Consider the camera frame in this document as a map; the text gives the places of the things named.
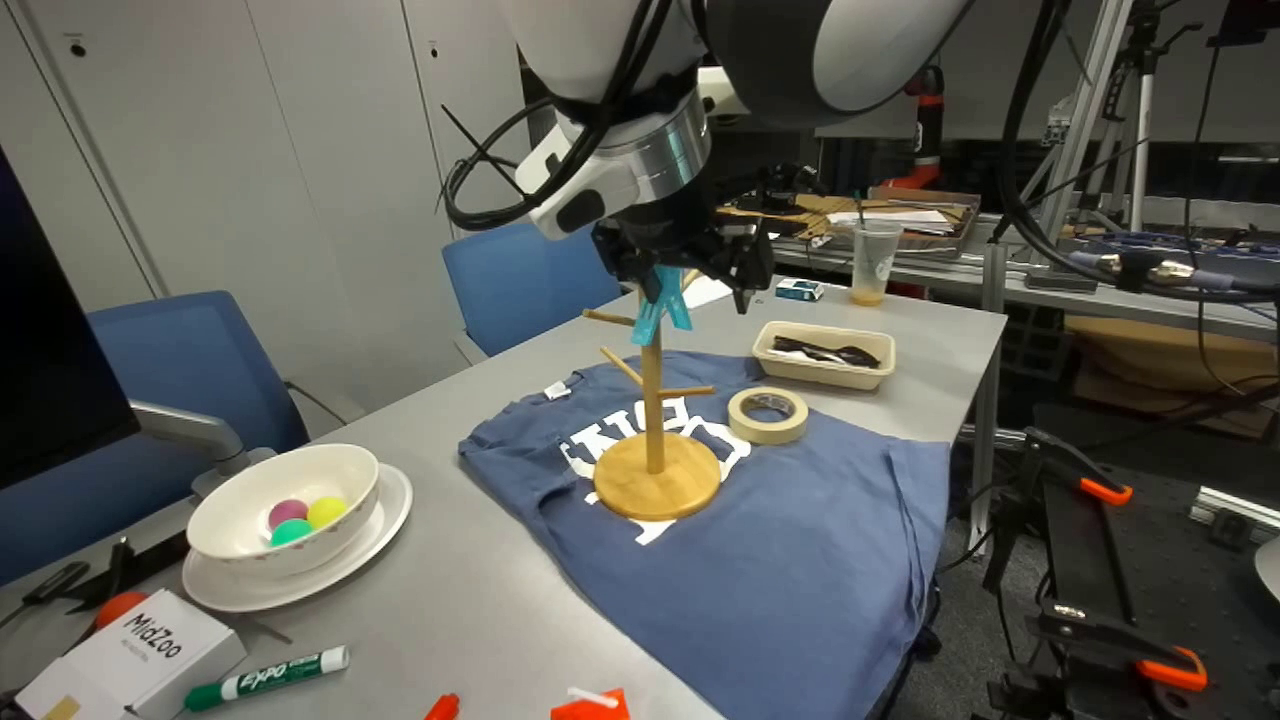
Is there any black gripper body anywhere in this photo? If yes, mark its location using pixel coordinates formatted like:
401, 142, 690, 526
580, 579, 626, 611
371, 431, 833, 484
591, 176, 774, 315

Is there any blue plastic clip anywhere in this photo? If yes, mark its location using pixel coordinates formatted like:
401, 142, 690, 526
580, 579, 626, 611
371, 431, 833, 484
632, 260, 697, 351

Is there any white tape roll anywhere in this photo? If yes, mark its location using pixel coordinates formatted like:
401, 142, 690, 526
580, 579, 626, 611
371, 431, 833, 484
724, 383, 811, 453

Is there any wooden peg stand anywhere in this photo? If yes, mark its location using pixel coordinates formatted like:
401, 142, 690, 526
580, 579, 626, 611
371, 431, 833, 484
580, 305, 724, 518

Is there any white paper sheet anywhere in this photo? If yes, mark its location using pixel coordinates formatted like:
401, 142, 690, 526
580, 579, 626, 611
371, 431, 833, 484
680, 271, 734, 311

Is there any beige cutlery tray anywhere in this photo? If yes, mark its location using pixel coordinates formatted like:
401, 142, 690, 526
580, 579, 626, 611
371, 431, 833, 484
748, 315, 905, 395

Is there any blue office chair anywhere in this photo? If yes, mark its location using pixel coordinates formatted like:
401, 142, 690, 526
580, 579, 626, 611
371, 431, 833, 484
0, 287, 311, 592
438, 215, 626, 358

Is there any clear plastic cup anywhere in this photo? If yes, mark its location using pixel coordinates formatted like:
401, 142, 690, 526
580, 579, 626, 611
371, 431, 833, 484
846, 215, 908, 306

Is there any wooden tray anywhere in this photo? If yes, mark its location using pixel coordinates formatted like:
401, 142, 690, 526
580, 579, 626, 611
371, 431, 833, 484
797, 184, 989, 260

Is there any red clamp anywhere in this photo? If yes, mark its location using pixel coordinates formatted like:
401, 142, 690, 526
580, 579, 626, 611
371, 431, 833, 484
895, 61, 953, 191

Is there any blue printed t-shirt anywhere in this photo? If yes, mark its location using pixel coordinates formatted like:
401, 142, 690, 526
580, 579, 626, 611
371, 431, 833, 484
455, 347, 953, 720

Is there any white plate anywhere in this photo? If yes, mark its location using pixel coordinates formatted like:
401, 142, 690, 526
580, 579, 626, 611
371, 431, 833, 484
174, 459, 414, 616

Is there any grey metal cabinet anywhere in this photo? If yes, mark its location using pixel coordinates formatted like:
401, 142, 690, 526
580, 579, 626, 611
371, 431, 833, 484
0, 0, 543, 431

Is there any small orange object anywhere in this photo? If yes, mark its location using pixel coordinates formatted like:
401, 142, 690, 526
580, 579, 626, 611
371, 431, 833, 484
549, 684, 632, 720

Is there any green ball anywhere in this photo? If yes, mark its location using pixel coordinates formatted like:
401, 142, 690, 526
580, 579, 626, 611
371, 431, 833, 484
266, 516, 321, 551

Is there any grey work table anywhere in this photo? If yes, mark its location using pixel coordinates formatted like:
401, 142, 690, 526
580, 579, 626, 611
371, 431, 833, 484
770, 196, 1280, 334

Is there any brown cardboard sheet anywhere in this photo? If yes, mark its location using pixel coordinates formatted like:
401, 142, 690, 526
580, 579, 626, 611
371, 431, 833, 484
1064, 311, 1280, 445

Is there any white bowl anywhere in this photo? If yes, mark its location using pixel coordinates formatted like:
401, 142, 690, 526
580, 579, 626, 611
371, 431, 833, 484
185, 441, 388, 579

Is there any green marker pen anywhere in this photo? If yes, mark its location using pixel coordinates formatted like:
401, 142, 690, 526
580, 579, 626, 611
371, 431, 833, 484
180, 645, 351, 715

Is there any black hand tool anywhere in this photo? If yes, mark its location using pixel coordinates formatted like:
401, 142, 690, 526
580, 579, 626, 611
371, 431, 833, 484
0, 526, 190, 619

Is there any black monitor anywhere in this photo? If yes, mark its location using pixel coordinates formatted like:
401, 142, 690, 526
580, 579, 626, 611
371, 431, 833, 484
0, 142, 145, 497

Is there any white cardboard box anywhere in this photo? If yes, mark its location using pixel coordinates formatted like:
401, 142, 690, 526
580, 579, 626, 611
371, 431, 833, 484
12, 588, 250, 720

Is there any aluminium frame post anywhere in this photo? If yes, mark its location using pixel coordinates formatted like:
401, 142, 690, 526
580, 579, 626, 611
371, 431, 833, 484
1021, 0, 1157, 295

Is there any orange-handled black clamp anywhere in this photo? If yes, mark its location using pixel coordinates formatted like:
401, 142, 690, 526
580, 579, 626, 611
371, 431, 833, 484
1038, 598, 1215, 701
1021, 423, 1139, 516

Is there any orange-handled tool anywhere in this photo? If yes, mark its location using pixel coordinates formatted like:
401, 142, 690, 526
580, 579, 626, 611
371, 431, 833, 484
88, 588, 153, 632

